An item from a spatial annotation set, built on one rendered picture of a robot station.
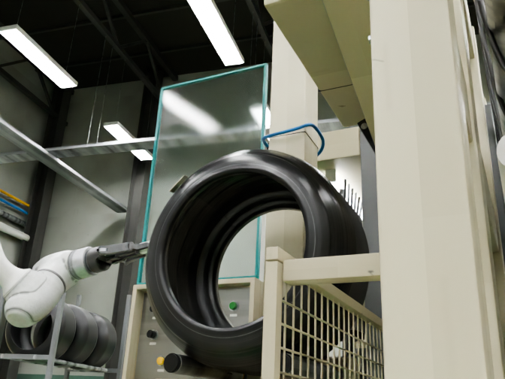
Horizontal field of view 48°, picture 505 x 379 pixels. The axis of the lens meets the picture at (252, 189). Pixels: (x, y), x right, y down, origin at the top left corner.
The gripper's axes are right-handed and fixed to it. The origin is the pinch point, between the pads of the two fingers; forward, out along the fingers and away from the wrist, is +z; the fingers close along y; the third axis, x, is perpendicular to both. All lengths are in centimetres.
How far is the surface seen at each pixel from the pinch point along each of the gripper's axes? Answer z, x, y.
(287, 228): 32.1, -6.0, 25.9
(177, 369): 14.6, 36.5, -10.5
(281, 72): 36, -63, 26
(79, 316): -268, -72, 274
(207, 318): 9.0, 19.6, 14.5
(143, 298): -47, -6, 63
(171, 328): 13.5, 27.0, -11.1
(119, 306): -600, -231, 763
